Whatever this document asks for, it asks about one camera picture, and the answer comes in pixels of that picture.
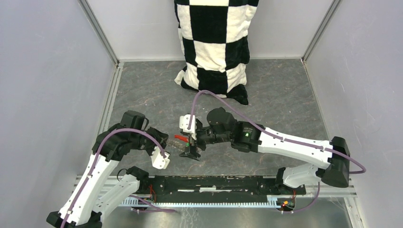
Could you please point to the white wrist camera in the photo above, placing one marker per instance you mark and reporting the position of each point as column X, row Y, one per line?
column 187, row 125
column 158, row 161

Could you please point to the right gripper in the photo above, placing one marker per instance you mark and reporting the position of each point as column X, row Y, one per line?
column 193, row 154

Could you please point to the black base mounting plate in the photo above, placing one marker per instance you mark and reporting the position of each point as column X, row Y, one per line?
column 206, row 197

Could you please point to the white slotted cable duct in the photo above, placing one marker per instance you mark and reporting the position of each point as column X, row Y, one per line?
column 270, row 203

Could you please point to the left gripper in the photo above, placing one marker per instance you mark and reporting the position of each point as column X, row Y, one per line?
column 161, row 137

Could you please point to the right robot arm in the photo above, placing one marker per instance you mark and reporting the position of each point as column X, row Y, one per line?
column 325, row 161

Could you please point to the black white checkered pillow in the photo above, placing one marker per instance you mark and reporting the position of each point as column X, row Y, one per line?
column 214, row 41

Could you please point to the red key tag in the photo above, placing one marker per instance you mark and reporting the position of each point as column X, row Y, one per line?
column 182, row 138

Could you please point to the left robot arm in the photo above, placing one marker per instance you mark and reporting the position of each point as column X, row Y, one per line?
column 85, row 208

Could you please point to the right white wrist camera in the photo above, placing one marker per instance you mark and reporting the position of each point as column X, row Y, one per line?
column 187, row 125

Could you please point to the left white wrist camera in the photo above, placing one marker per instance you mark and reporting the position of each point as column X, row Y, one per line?
column 158, row 161

